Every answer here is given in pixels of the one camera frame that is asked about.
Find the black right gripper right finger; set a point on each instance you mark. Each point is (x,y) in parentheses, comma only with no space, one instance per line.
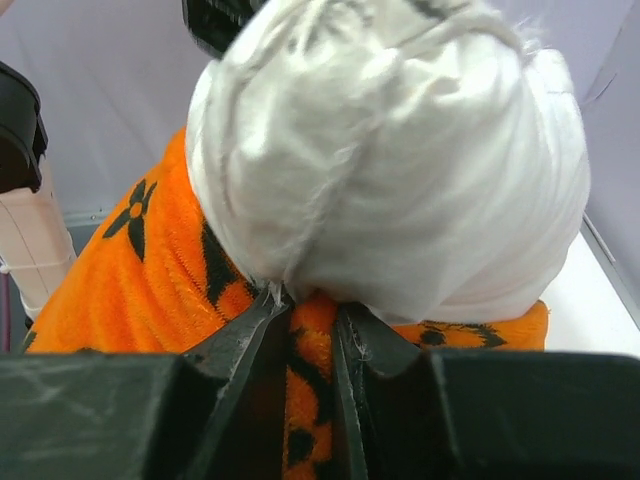
(381,426)

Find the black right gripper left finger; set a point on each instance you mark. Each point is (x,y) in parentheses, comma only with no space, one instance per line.
(247,359)

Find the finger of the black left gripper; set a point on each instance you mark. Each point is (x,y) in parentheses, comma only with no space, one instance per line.
(215,24)

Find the orange patterned plush pillowcase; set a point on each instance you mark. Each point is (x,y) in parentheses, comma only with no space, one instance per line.
(153,278)

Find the white pillow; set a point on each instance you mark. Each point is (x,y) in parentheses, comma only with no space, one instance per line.
(426,159)

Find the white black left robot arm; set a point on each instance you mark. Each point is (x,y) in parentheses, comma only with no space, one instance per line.
(36,247)

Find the aluminium frame rail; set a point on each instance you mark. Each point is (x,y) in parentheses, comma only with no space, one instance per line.
(611,268)

